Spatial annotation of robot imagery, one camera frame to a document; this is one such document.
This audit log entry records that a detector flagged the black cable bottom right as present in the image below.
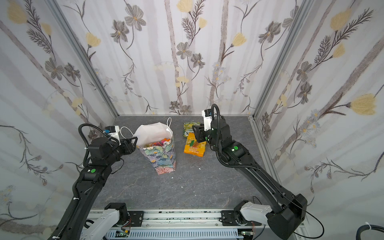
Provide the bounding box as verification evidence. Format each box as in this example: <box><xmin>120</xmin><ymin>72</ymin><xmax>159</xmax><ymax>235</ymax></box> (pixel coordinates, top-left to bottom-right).
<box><xmin>355</xmin><ymin>221</ymin><xmax>384</xmax><ymax>240</ymax></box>

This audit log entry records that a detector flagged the Fox's fruits candy bag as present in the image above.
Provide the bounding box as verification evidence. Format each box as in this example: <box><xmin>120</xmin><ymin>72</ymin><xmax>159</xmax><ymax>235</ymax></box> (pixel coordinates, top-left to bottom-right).
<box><xmin>145</xmin><ymin>138</ymin><xmax>171</xmax><ymax>148</ymax></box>

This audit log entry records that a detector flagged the floral paper gift bag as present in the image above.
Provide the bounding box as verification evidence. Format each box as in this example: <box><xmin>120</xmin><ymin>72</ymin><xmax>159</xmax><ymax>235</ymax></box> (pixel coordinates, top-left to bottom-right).
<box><xmin>133</xmin><ymin>118</ymin><xmax>176</xmax><ymax>175</ymax></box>

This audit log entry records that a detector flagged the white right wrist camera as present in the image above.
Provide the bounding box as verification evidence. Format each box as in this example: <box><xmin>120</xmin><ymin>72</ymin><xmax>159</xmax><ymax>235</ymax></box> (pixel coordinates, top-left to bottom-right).
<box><xmin>202</xmin><ymin>109</ymin><xmax>213</xmax><ymax>132</ymax></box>

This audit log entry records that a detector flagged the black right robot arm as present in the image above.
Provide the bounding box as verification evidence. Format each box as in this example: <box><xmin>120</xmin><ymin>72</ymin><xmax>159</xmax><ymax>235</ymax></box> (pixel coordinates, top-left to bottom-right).
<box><xmin>193</xmin><ymin>104</ymin><xmax>309</xmax><ymax>240</ymax></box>

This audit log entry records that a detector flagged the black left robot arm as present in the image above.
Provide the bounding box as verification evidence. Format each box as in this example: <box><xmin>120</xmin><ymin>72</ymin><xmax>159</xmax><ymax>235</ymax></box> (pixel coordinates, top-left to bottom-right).
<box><xmin>49</xmin><ymin>124</ymin><xmax>138</xmax><ymax>240</ymax></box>

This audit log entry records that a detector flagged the yellow mango snack bag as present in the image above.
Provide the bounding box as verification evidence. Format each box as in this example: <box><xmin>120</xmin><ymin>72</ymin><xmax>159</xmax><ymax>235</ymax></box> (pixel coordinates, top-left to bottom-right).
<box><xmin>184</xmin><ymin>133</ymin><xmax>207</xmax><ymax>157</ymax></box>

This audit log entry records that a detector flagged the green Fox's spring tea bag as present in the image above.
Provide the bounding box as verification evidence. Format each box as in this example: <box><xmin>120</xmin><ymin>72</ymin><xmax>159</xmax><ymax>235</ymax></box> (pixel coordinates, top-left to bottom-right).
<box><xmin>183</xmin><ymin>122</ymin><xmax>201</xmax><ymax>138</ymax></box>

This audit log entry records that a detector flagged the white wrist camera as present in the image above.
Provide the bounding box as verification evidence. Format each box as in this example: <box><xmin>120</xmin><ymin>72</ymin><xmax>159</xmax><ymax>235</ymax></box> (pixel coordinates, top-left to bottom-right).
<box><xmin>202</xmin><ymin>109</ymin><xmax>213</xmax><ymax>132</ymax></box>
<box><xmin>104</xmin><ymin>126</ymin><xmax>121</xmax><ymax>145</ymax></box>

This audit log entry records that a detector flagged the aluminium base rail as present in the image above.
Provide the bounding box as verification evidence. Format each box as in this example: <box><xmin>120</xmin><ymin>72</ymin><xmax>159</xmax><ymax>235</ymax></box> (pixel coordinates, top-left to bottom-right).
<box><xmin>56</xmin><ymin>208</ymin><xmax>284</xmax><ymax>240</ymax></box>

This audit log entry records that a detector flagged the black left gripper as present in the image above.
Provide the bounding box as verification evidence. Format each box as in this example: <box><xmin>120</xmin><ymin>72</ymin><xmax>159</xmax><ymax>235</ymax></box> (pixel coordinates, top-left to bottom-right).
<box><xmin>104</xmin><ymin>135</ymin><xmax>138</xmax><ymax>167</ymax></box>

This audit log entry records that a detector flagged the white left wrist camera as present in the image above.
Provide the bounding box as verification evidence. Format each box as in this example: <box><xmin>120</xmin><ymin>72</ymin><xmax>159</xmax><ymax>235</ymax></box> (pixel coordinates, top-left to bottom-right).
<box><xmin>104</xmin><ymin>126</ymin><xmax>121</xmax><ymax>145</ymax></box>

